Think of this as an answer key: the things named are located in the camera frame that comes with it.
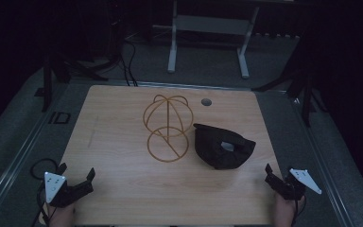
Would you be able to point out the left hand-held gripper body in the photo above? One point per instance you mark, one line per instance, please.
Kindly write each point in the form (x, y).
(72, 193)

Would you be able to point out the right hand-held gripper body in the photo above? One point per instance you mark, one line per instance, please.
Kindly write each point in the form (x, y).
(288, 187)

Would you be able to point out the black cap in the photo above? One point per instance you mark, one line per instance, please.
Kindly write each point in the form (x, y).
(220, 146)

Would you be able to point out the person's right hand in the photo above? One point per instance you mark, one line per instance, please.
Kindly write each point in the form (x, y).
(285, 213)

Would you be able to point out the person's left hand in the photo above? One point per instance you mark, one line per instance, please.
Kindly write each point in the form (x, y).
(61, 217)

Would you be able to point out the black tripod stand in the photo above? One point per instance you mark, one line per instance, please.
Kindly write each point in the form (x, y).
(55, 72)
(305, 91)

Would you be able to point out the grey round table grommet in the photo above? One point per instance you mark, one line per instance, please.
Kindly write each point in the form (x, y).
(206, 101)

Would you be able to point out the white metal desk frame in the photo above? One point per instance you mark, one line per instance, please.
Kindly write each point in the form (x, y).
(208, 25)

